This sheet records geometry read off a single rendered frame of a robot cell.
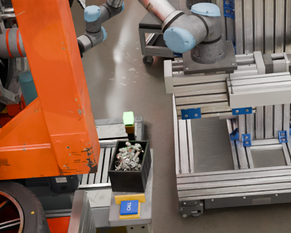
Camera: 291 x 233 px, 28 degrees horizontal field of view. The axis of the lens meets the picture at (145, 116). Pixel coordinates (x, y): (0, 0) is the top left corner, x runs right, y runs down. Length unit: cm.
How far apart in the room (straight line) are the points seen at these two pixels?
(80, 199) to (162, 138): 100
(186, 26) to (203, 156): 85
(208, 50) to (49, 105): 70
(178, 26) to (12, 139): 80
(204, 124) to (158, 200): 48
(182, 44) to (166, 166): 107
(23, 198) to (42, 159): 18
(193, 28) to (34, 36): 62
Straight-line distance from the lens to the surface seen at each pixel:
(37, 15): 204
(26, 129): 235
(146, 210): 233
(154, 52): 396
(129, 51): 427
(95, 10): 270
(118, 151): 248
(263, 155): 290
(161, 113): 357
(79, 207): 249
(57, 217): 266
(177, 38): 227
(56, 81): 217
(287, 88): 244
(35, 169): 245
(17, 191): 247
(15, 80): 300
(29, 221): 233
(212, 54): 243
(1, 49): 276
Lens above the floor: 210
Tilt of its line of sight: 36 degrees down
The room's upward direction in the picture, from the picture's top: 9 degrees counter-clockwise
